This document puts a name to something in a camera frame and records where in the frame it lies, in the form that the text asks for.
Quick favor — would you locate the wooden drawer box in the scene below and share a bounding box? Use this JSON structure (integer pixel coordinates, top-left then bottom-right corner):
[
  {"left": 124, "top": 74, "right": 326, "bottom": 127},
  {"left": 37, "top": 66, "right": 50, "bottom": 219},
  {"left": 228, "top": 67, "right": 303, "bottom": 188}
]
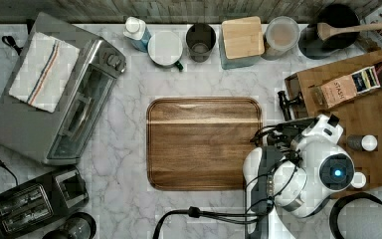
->
[{"left": 285, "top": 50, "right": 382, "bottom": 190}]

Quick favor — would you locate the white blue plastic bottle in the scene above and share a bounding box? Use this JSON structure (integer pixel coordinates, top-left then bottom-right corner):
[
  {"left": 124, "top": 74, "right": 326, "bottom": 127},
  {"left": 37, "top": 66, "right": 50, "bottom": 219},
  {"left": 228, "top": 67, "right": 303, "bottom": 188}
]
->
[{"left": 123, "top": 17, "right": 151, "bottom": 53}]

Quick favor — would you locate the dark grey tumbler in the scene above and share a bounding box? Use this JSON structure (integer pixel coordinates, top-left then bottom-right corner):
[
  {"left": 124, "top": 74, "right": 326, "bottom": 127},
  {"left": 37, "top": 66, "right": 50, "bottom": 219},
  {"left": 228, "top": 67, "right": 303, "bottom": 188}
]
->
[{"left": 186, "top": 23, "right": 216, "bottom": 63}]

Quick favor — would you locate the black power cord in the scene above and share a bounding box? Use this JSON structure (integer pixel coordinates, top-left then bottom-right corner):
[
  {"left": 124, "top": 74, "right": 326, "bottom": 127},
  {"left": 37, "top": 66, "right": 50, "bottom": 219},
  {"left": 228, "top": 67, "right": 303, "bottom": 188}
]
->
[{"left": 0, "top": 157, "right": 20, "bottom": 186}]

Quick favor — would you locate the teal canister wooden lid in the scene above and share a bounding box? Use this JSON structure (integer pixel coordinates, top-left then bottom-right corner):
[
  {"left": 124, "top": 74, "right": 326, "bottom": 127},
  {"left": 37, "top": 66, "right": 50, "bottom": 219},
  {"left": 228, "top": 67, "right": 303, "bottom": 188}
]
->
[{"left": 219, "top": 16, "right": 265, "bottom": 70}]

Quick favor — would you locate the green white enamel mug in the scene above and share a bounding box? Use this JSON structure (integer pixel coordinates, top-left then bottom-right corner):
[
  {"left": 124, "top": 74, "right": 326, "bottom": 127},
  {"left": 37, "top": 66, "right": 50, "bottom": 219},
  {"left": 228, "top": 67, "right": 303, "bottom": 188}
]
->
[{"left": 147, "top": 31, "right": 183, "bottom": 72}]

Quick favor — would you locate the wooden spatula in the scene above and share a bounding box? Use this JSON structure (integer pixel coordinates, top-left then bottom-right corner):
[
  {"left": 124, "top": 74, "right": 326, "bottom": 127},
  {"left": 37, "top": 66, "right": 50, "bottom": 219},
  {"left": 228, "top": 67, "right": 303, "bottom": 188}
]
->
[{"left": 316, "top": 22, "right": 382, "bottom": 41}]

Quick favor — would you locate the glass jar white lid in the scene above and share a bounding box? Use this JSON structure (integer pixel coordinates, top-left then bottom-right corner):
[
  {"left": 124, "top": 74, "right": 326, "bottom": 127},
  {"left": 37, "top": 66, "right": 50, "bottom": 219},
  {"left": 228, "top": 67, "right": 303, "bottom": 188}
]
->
[{"left": 262, "top": 16, "right": 300, "bottom": 61}]

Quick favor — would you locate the black drawer handle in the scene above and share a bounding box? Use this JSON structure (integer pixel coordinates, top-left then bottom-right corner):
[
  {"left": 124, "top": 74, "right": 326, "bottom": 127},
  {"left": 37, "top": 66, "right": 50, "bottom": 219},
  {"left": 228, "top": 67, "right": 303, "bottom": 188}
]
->
[{"left": 278, "top": 91, "right": 303, "bottom": 121}]

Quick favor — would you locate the folded white towel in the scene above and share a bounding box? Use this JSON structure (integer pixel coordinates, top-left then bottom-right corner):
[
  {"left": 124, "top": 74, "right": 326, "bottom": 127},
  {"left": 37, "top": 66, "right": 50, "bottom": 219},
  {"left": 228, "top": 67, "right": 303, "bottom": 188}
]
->
[{"left": 9, "top": 32, "right": 80, "bottom": 113}]

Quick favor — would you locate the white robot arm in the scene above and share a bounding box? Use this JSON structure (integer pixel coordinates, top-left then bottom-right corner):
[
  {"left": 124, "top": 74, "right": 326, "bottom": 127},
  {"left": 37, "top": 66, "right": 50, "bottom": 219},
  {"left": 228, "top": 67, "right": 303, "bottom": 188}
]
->
[{"left": 243, "top": 115, "right": 355, "bottom": 239}]

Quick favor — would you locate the grey spice shaker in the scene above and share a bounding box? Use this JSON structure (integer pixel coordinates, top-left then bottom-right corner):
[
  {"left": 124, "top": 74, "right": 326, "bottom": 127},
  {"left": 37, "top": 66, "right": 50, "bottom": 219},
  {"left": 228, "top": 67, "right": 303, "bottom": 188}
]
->
[{"left": 346, "top": 134, "right": 378, "bottom": 151}]

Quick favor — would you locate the black two-slot toaster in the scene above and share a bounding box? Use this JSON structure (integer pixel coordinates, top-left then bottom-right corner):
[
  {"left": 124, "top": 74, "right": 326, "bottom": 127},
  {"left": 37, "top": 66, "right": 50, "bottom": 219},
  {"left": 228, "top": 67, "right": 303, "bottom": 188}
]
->
[{"left": 0, "top": 165, "right": 89, "bottom": 239}]

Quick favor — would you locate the stainless toaster oven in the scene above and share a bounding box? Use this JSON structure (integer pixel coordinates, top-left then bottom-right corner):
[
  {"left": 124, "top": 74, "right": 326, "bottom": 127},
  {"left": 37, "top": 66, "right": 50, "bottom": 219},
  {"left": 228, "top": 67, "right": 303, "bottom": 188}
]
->
[{"left": 0, "top": 12, "right": 126, "bottom": 165}]

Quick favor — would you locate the black utensil holder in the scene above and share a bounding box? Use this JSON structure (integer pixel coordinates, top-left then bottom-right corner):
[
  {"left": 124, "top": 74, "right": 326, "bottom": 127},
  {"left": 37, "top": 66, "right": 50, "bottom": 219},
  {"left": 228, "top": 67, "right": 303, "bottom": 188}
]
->
[{"left": 298, "top": 4, "right": 360, "bottom": 60}]

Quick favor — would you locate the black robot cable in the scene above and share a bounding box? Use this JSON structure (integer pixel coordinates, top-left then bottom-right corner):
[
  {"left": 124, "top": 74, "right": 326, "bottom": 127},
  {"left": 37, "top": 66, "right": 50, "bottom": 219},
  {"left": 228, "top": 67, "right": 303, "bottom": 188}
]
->
[{"left": 152, "top": 205, "right": 263, "bottom": 239}]

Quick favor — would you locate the tea bag box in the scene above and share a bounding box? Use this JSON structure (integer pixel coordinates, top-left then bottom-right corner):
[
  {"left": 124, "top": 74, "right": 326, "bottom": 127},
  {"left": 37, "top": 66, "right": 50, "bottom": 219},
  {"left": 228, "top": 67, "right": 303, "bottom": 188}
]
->
[{"left": 311, "top": 66, "right": 381, "bottom": 110}]

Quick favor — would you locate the wooden cutting board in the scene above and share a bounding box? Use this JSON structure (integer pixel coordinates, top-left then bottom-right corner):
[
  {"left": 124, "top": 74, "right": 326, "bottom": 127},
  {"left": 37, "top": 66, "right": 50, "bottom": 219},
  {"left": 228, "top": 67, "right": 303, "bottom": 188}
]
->
[{"left": 146, "top": 97, "right": 262, "bottom": 191}]

